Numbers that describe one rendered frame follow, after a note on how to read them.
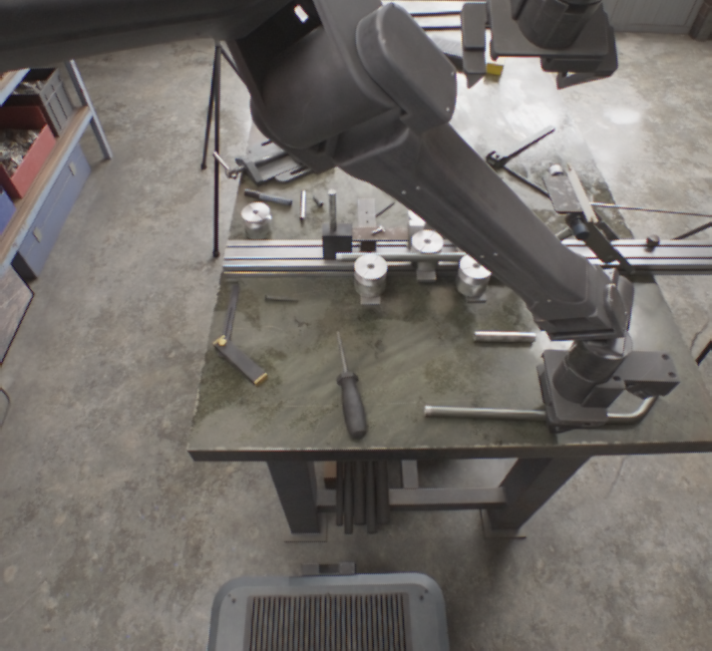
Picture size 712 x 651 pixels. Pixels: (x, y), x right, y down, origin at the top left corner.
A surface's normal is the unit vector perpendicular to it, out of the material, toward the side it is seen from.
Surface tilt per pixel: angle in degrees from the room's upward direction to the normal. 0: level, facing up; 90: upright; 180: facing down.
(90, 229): 0
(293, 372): 0
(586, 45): 30
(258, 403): 0
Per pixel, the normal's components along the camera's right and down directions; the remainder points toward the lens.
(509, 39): 0.02, -0.15
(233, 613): 0.01, -0.62
